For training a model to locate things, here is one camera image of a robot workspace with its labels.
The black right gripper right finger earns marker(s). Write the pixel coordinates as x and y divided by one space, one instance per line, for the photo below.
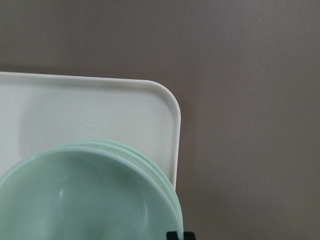
189 235

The cream serving tray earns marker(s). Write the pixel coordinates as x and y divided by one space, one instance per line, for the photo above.
41 111

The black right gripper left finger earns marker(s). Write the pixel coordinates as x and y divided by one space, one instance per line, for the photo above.
172 235

